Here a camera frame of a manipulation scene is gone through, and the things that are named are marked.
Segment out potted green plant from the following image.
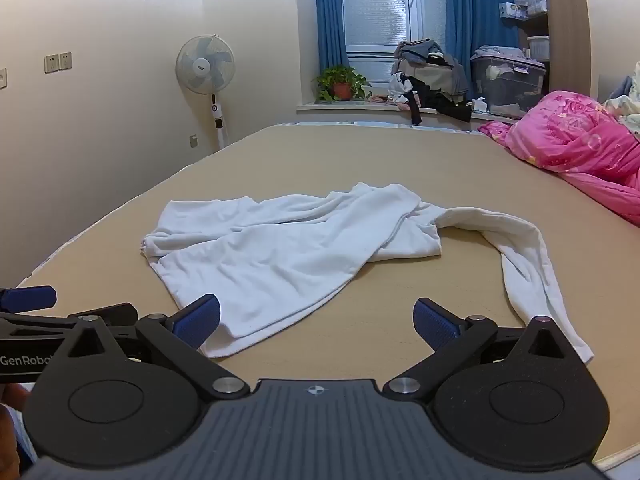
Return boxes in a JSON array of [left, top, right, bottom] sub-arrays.
[[314, 65, 373, 103]]

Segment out pile of dark clothes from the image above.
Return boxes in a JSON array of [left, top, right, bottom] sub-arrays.
[[387, 39, 473, 126]]

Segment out pale patterned bedding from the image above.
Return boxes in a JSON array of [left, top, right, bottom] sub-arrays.
[[602, 60, 640, 135]]

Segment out blue curtain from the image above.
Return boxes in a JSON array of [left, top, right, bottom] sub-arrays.
[[314, 0, 349, 78], [442, 0, 521, 63]]

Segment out white framed window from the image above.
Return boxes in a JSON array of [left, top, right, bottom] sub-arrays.
[[340, 0, 448, 58]]

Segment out white long-sleeved garment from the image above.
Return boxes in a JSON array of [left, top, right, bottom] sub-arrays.
[[140, 182, 596, 366]]

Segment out wooden shelf unit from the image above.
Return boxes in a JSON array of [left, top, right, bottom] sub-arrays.
[[512, 0, 593, 107]]

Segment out folded grey cloth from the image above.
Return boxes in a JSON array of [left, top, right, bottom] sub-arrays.
[[474, 45, 527, 61]]

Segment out pink floral quilt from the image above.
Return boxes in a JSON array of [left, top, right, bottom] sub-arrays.
[[477, 90, 640, 226]]

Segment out clear storage box purple lid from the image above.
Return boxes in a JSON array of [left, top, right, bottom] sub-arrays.
[[470, 52, 548, 120]]

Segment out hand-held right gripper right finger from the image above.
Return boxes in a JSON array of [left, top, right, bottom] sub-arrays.
[[382, 297, 577, 403]]

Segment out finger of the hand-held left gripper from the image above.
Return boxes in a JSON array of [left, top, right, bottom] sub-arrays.
[[0, 285, 57, 314], [0, 303, 140, 342]]

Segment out white standing fan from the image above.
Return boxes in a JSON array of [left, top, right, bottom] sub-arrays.
[[175, 34, 237, 153]]

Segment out white storage bin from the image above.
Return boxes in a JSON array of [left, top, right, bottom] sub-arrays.
[[526, 35, 551, 62]]

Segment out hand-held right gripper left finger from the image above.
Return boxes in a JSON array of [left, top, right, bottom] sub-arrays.
[[59, 294, 252, 402]]

